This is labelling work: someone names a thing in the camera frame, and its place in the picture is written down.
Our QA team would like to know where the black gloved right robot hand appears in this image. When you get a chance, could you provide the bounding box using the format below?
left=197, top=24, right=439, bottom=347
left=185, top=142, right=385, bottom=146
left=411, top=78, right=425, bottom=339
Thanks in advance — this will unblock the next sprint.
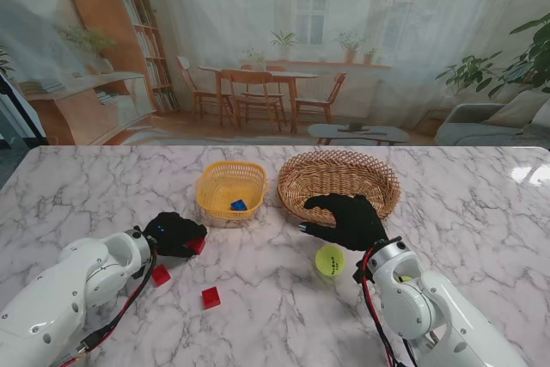
left=299, top=193, right=390, bottom=252

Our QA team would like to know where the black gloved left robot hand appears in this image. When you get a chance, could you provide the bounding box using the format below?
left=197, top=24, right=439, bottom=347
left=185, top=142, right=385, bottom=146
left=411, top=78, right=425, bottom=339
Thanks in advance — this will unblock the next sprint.
left=143, top=211, right=208, bottom=259

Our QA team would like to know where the brown wicker basket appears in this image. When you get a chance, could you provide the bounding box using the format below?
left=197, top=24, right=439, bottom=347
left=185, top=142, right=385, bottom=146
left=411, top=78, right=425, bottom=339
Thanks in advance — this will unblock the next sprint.
left=277, top=150, right=401, bottom=227

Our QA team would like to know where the printed room scene backdrop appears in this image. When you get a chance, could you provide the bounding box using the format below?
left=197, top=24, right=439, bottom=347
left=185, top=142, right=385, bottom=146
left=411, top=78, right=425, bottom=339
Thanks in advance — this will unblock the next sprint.
left=0, top=0, right=550, bottom=147

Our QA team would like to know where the red black arm cable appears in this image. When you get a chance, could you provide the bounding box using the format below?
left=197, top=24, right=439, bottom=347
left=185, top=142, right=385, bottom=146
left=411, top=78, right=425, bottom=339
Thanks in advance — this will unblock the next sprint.
left=55, top=250, right=158, bottom=367
left=352, top=248, right=420, bottom=367

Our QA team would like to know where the red black left arm cable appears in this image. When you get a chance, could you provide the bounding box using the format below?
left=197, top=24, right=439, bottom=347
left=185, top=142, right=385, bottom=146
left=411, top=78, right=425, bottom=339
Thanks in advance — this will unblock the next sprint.
left=55, top=250, right=158, bottom=367

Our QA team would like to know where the red black right arm cable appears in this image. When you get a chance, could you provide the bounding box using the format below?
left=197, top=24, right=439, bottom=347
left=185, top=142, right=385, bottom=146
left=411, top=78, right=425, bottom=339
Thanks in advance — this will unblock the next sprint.
left=352, top=248, right=420, bottom=367

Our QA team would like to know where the black stand pole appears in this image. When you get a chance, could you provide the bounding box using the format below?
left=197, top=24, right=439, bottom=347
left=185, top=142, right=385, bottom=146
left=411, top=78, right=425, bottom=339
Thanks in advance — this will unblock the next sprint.
left=0, top=70, right=48, bottom=144

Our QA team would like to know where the yellow plastic basket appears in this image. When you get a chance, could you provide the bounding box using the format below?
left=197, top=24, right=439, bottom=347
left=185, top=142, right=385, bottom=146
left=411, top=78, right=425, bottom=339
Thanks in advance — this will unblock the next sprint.
left=195, top=161, right=271, bottom=218

